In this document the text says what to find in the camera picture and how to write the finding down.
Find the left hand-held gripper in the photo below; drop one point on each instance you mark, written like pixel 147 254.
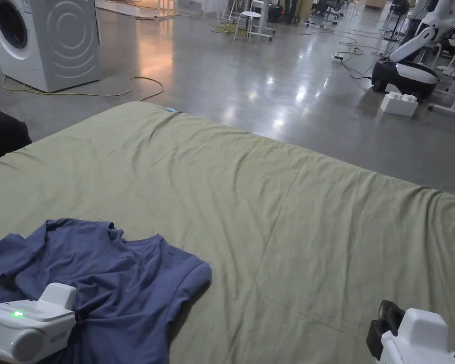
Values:
pixel 26 326

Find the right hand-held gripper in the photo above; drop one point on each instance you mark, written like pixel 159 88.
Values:
pixel 421 337

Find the dark blue shirt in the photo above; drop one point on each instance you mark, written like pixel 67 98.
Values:
pixel 129 276

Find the bed with pale green sheet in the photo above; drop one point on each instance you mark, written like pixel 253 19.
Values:
pixel 288 227

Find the white foam block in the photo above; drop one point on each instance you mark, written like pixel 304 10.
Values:
pixel 398 106

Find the white and black robot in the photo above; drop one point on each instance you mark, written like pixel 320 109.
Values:
pixel 413 74

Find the white washing machine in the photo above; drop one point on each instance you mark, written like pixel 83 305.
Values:
pixel 60 41

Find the white power strip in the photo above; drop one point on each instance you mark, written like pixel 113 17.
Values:
pixel 338 58

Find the black standing fan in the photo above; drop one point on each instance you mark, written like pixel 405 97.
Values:
pixel 398 11

